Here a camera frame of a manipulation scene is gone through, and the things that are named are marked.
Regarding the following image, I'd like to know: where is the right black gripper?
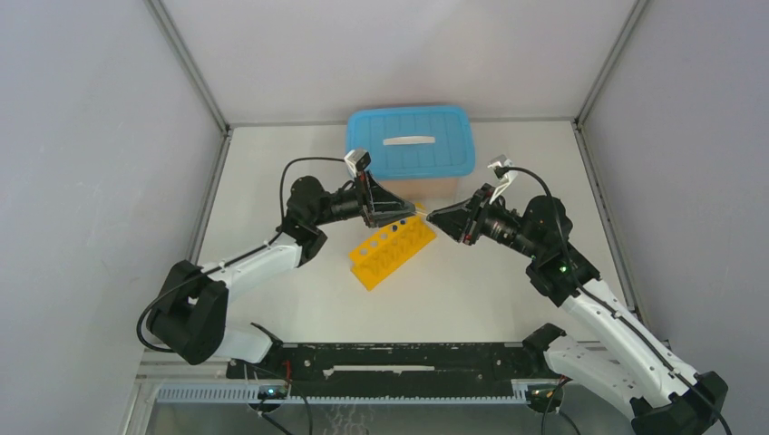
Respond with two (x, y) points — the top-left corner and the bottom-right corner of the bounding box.
(427, 183), (542, 261)

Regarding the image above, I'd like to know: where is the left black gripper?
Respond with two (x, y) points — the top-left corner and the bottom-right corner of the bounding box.
(312, 171), (415, 229)

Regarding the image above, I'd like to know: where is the yellow test tube rack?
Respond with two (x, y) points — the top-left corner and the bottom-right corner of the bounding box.
(348, 216), (436, 291)

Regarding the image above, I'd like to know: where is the blue plastic box lid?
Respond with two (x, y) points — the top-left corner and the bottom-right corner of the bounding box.
(346, 105), (476, 180)

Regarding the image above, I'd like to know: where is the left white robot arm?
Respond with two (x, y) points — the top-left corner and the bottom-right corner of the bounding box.
(138, 170), (416, 378)

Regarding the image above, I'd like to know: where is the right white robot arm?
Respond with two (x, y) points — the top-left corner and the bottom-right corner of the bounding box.
(426, 190), (728, 434)

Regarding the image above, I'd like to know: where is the pink plastic storage box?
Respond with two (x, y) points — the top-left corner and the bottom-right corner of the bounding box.
(382, 177), (461, 200)

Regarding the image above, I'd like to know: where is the blue-capped tube bundle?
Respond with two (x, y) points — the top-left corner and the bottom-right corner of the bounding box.
(414, 204), (429, 218)

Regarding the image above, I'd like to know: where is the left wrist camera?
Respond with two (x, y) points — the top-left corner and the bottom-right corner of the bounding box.
(343, 148), (371, 180)

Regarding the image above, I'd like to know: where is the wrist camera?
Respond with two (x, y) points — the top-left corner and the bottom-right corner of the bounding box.
(487, 155), (517, 203)
(343, 148), (371, 180)

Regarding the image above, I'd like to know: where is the right black cable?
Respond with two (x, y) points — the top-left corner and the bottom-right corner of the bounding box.
(498, 165), (735, 435)

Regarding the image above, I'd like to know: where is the black cable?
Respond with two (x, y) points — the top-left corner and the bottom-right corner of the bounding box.
(135, 157), (347, 354)
(498, 165), (735, 435)

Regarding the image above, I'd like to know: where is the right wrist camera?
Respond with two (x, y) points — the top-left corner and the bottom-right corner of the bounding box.
(487, 155), (517, 203)

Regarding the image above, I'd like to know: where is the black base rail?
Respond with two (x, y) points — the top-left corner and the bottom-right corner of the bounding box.
(226, 324), (566, 401)

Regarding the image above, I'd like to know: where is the left black cable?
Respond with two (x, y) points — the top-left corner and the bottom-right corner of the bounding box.
(135, 157), (347, 354)

